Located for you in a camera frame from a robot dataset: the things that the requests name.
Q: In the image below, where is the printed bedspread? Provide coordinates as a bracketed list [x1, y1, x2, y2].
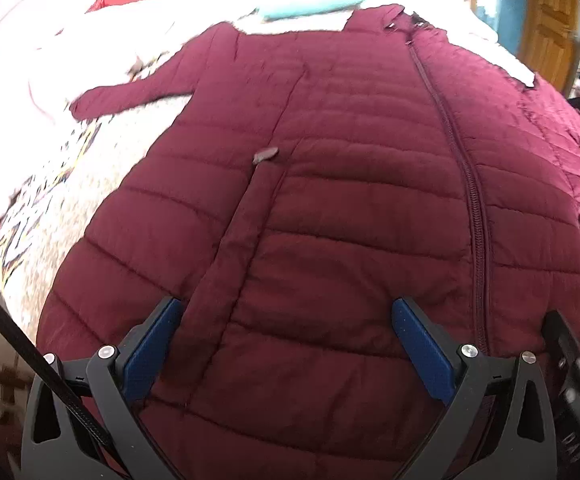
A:
[0, 7, 538, 328]

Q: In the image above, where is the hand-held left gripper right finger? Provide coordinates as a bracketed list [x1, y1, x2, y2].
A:
[391, 297, 558, 480]

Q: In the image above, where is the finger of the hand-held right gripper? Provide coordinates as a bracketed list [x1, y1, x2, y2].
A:
[541, 310, 580, 401]

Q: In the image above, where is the maroon puffer coat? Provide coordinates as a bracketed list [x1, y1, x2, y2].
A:
[34, 4, 580, 480]

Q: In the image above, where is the pink white quilt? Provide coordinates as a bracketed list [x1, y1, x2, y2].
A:
[0, 0, 261, 126]

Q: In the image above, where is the teal pillow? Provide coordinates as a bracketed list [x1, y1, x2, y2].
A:
[256, 0, 368, 23]

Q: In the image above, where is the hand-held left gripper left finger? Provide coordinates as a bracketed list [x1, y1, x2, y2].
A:
[20, 296, 185, 480]

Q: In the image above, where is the wooden door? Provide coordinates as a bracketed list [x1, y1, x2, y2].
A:
[517, 0, 580, 97]

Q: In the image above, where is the black cable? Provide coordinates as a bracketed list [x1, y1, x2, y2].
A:
[0, 274, 116, 463]

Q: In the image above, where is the red cloth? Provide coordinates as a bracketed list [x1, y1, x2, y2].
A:
[84, 0, 161, 14]

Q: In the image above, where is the teal doorway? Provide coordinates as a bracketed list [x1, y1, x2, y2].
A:
[474, 0, 528, 53]

